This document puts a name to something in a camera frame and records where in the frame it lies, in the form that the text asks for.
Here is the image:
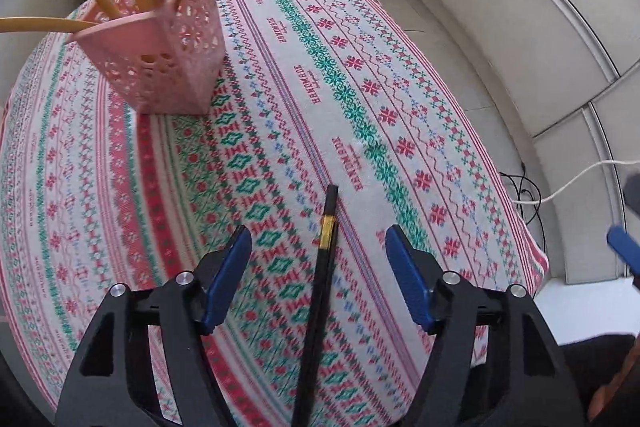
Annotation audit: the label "black chopstick gold band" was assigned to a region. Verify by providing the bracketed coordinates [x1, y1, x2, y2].
[291, 184, 338, 426]

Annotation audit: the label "pink perforated utensil basket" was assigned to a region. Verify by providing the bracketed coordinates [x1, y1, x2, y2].
[68, 0, 226, 115]

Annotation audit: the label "patterned red green tablecloth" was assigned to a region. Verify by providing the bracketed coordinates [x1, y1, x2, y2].
[1, 0, 549, 426]

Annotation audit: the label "white cable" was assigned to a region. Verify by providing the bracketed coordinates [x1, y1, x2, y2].
[512, 158, 640, 207]

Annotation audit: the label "black cables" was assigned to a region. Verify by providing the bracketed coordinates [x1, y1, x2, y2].
[498, 161, 549, 249]

